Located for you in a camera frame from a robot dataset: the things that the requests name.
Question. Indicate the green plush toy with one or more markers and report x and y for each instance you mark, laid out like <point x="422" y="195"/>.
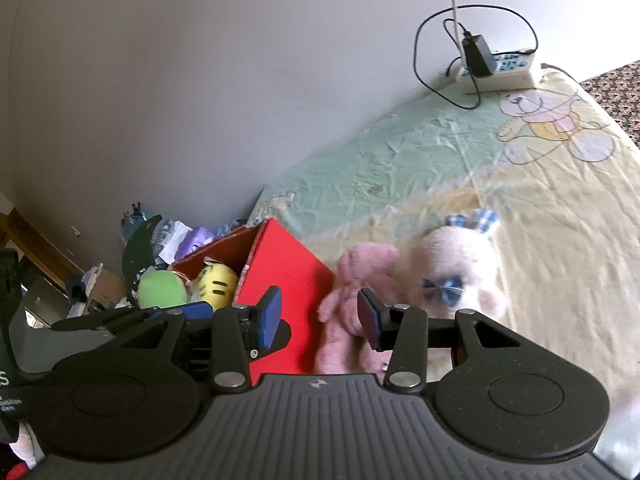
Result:
<point x="160" y="287"/>

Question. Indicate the red cardboard box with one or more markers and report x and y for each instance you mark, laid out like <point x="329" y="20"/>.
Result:
<point x="290" y="270"/>

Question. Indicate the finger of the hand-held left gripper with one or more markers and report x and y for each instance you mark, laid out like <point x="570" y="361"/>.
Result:
<point x="195" y="309"/>

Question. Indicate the black charger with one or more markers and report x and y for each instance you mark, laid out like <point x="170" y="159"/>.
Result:
<point x="477" y="55"/>

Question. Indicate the blue plastic object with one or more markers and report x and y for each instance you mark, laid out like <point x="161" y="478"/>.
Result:
<point x="132" y="215"/>

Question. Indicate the brown patterned blanket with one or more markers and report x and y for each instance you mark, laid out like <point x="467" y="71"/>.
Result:
<point x="622" y="95"/>

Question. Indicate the dark green flat object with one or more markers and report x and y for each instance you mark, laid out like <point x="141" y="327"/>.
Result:
<point x="137" y="250"/>

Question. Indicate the white blue packet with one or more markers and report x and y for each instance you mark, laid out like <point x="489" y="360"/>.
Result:
<point x="170" y="236"/>

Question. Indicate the purple packet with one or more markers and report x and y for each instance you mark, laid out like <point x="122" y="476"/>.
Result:
<point x="197" y="240"/>

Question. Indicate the brown cardboard box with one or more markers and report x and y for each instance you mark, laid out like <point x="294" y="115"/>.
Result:
<point x="102" y="282"/>

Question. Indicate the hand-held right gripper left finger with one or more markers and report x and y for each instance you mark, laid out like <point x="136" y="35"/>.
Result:
<point x="270" y="320"/>

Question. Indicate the cream plush toy with bows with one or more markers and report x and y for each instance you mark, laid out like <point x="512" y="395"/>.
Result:
<point x="450" y="255"/>

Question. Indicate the printed bed sheet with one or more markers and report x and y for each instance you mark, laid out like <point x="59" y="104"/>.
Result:
<point x="550" y="200"/>

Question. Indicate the pink plush bear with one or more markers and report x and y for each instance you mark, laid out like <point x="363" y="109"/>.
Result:
<point x="360" y="270"/>

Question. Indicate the white power strip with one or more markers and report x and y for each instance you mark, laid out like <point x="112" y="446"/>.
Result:
<point x="500" y="81"/>

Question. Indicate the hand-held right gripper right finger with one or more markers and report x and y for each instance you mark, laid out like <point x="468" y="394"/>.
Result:
<point x="370" y="321"/>

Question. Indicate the yellow tiger plush toy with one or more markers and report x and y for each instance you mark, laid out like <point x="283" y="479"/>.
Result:
<point x="215" y="285"/>

